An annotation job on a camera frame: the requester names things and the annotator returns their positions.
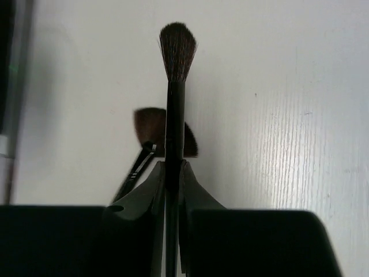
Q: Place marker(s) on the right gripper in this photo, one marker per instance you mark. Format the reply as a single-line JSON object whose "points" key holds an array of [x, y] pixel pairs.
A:
{"points": [[126, 239]]}

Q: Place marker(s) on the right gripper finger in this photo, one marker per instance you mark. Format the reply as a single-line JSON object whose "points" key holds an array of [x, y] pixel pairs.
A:
{"points": [[192, 196]]}

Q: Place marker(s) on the fan makeup brush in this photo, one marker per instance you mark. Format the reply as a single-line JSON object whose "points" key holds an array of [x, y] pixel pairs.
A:
{"points": [[149, 124]]}

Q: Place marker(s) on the long black makeup brush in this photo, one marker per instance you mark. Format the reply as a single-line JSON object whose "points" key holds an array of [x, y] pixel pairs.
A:
{"points": [[178, 47]]}

